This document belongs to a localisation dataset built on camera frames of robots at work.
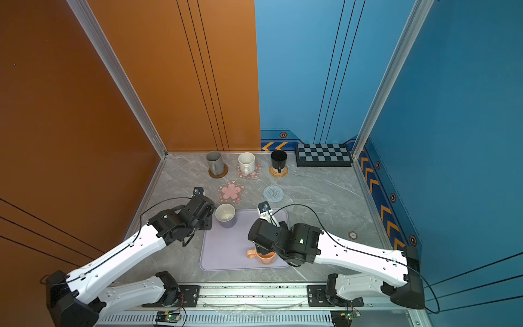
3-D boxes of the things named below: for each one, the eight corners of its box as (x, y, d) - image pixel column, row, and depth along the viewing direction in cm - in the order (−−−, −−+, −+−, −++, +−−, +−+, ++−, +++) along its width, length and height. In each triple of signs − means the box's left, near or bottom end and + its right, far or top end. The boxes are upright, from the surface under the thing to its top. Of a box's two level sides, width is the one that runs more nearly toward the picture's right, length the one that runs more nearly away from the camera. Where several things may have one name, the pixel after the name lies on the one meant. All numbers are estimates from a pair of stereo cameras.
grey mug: (208, 180, 110) (203, 166, 101) (212, 165, 117) (208, 150, 108) (222, 180, 110) (217, 166, 101) (224, 165, 117) (221, 150, 108)
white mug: (239, 179, 110) (237, 168, 103) (241, 163, 117) (239, 152, 110) (254, 179, 110) (253, 168, 103) (255, 163, 117) (254, 152, 110)
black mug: (271, 177, 111) (271, 164, 103) (271, 163, 117) (271, 150, 109) (286, 177, 111) (287, 164, 103) (285, 163, 117) (286, 150, 109)
